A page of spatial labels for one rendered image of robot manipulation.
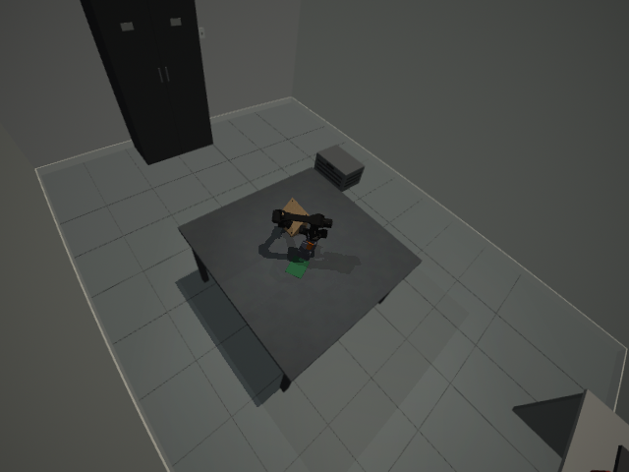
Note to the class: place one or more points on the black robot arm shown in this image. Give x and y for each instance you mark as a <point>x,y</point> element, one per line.
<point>315,220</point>

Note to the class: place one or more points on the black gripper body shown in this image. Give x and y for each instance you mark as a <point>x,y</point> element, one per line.
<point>304,230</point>

